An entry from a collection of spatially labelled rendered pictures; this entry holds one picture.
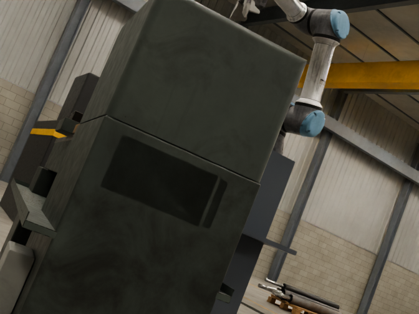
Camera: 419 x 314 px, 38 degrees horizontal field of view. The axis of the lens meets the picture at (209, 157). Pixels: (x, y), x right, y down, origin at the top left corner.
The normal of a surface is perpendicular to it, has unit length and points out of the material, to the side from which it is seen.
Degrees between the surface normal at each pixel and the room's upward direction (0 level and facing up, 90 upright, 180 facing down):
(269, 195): 90
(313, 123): 97
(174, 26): 90
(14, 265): 90
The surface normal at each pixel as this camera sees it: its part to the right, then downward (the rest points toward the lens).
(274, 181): 0.47, 0.07
